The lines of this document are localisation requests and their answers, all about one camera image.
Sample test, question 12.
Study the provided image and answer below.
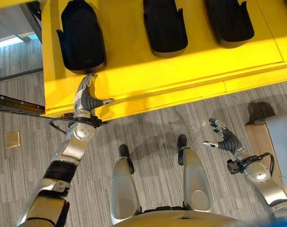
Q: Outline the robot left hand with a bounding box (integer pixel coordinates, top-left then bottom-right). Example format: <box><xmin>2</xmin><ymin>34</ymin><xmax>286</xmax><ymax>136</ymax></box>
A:
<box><xmin>73</xmin><ymin>72</ymin><xmax>115</xmax><ymax>118</ymax></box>

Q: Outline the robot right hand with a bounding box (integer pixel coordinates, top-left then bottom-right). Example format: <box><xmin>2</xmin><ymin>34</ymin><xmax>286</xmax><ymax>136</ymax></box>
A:
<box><xmin>202</xmin><ymin>118</ymin><xmax>243</xmax><ymax>154</ymax></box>

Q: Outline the black sole-shaped part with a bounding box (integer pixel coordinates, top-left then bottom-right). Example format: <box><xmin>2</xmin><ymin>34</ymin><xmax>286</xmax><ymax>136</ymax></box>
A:
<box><xmin>56</xmin><ymin>0</ymin><xmax>107</xmax><ymax>75</ymax></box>
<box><xmin>143</xmin><ymin>0</ymin><xmax>188</xmax><ymax>59</ymax></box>
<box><xmin>204</xmin><ymin>0</ymin><xmax>255</xmax><ymax>49</ymax></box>

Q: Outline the yellow shelf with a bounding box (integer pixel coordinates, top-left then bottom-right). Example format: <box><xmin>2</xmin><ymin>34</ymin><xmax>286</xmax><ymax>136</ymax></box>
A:
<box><xmin>40</xmin><ymin>0</ymin><xmax>287</xmax><ymax>122</ymax></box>

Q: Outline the robot right leg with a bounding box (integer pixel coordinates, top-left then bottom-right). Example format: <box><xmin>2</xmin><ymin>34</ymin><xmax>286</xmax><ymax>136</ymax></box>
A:
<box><xmin>177</xmin><ymin>134</ymin><xmax>214</xmax><ymax>212</ymax></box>

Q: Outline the robot leg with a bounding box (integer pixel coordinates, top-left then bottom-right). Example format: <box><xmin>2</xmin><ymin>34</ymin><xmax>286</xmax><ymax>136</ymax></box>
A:
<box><xmin>109</xmin><ymin>144</ymin><xmax>142</xmax><ymax>225</ymax></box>
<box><xmin>177</xmin><ymin>134</ymin><xmax>214</xmax><ymax>212</ymax></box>

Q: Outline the brass floor socket plate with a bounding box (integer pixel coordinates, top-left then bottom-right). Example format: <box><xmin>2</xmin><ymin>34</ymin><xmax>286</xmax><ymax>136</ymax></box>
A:
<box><xmin>4</xmin><ymin>131</ymin><xmax>21</xmax><ymax>149</ymax></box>

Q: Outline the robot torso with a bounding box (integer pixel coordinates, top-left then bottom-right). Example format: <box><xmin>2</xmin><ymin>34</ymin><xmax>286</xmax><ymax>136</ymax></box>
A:
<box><xmin>111</xmin><ymin>206</ymin><xmax>243</xmax><ymax>227</ymax></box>

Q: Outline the robot left leg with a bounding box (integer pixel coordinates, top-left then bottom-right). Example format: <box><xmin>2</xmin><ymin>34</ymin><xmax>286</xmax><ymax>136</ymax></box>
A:
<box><xmin>109</xmin><ymin>144</ymin><xmax>142</xmax><ymax>225</ymax></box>

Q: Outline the dark metal shelf rail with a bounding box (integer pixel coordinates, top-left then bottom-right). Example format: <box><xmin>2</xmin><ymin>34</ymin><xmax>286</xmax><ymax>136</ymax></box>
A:
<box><xmin>0</xmin><ymin>92</ymin><xmax>46</xmax><ymax>116</ymax></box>

